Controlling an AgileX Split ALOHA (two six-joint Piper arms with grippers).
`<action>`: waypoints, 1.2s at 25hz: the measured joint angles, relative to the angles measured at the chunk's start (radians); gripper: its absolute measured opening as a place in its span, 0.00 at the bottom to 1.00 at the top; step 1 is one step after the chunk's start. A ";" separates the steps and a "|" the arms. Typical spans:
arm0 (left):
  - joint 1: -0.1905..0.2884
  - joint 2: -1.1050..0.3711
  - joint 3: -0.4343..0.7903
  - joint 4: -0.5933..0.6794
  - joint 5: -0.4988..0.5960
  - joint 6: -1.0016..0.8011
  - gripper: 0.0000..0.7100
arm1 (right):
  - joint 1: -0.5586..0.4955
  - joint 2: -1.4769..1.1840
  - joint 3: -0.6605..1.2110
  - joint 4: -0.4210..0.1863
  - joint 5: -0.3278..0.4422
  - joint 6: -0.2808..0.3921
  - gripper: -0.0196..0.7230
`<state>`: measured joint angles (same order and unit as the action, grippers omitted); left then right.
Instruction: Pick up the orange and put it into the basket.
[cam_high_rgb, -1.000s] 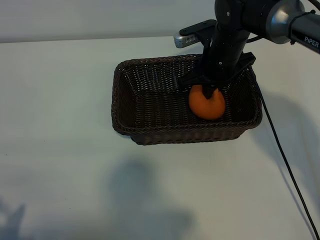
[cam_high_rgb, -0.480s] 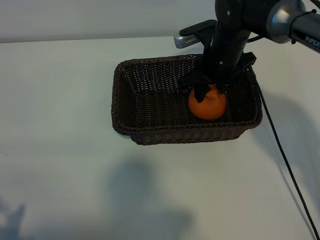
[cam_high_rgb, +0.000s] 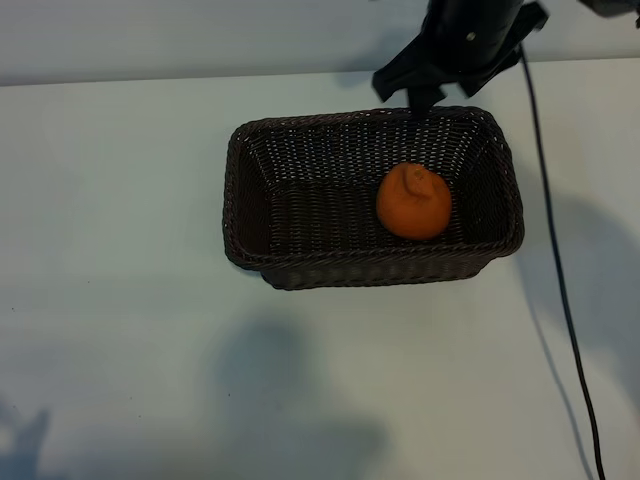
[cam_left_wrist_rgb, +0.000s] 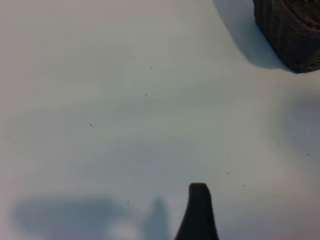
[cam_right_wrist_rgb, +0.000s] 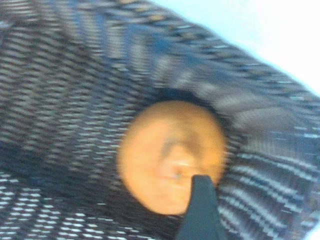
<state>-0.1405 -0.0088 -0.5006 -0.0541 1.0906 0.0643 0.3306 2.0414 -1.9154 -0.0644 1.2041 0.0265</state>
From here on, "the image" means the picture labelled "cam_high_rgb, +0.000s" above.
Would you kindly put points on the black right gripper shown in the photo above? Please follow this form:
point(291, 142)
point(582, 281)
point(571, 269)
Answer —
point(465, 40)

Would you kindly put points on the orange fruit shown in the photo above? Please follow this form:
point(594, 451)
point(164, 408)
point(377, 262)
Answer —
point(415, 210)

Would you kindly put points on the dark brown wicker basket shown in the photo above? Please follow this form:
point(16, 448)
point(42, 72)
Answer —
point(325, 215)

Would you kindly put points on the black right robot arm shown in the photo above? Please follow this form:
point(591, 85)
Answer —
point(615, 5)

